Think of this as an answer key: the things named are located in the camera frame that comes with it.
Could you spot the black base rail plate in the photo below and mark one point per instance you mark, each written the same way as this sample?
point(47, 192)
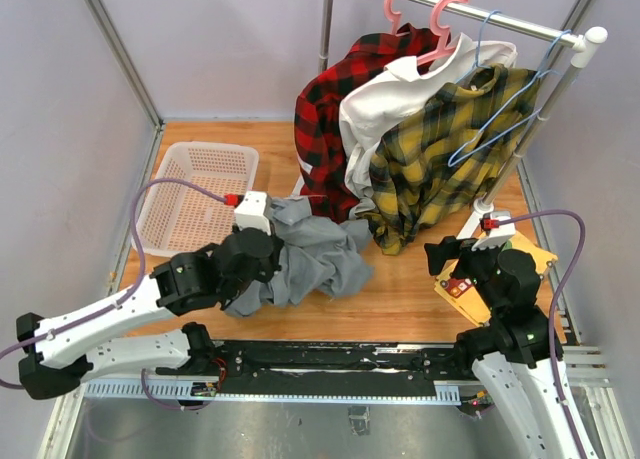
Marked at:
point(327, 369)

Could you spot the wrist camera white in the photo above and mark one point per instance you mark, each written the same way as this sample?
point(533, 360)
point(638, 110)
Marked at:
point(496, 233)
point(254, 212)

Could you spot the blue wire hanger with plaid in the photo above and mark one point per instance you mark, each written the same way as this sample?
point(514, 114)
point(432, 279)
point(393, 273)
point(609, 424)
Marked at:
point(476, 61)

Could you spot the yellow plaid flannel shirt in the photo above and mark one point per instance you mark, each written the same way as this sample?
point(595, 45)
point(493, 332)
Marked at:
point(438, 160)

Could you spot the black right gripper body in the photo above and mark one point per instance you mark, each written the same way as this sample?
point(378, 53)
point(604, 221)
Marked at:
point(477, 265)

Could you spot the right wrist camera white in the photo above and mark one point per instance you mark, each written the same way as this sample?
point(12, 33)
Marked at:
point(496, 233)

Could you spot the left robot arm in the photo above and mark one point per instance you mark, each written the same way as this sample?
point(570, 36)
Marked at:
point(64, 352)

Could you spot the grey button-up shirt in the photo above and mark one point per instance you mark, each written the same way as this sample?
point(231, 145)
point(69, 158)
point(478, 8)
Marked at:
point(318, 255)

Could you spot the red black plaid shirt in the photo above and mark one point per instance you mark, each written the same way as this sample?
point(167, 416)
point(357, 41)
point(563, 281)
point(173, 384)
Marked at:
point(317, 138)

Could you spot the white shirt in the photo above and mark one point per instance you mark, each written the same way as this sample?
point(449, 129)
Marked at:
point(396, 93)

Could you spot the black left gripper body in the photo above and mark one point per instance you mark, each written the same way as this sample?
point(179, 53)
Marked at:
point(272, 261)

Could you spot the metal clothes rack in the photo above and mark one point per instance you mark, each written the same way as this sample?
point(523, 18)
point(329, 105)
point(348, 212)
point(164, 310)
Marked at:
point(584, 47)

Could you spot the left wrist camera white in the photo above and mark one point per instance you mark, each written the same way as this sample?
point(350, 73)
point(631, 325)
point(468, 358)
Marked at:
point(254, 212)

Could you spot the pink plastic hanger right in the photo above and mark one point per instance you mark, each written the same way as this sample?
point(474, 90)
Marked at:
point(441, 31)

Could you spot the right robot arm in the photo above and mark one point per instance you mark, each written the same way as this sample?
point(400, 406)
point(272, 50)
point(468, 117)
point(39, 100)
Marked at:
point(516, 356)

